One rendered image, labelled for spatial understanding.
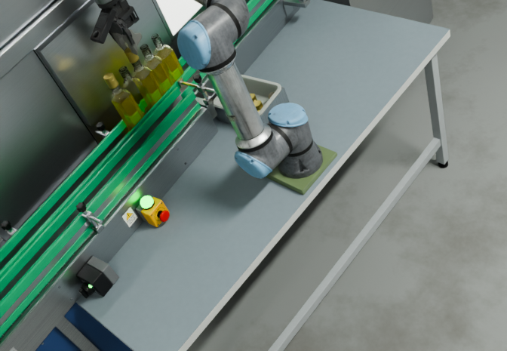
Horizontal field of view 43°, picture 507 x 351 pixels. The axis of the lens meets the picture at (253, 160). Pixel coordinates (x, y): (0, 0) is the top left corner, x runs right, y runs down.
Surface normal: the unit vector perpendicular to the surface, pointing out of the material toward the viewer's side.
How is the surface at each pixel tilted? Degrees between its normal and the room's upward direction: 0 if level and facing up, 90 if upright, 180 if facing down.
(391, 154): 0
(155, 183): 90
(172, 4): 90
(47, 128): 90
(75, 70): 90
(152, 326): 0
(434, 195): 0
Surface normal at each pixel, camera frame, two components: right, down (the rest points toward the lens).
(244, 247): -0.29, -0.65
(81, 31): 0.78, 0.26
